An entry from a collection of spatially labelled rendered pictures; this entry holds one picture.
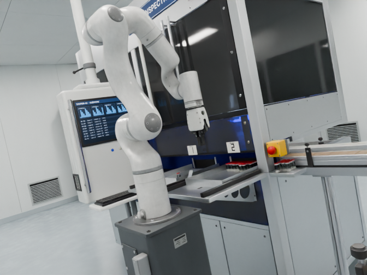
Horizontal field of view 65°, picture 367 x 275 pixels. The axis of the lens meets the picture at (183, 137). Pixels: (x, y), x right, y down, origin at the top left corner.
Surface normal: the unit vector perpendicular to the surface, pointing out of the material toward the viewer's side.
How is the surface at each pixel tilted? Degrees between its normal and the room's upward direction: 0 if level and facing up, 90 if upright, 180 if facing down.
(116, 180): 90
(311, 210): 90
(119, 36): 129
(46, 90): 90
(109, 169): 90
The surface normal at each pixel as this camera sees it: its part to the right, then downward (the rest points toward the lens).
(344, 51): -0.76, 0.18
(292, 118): 0.62, -0.08
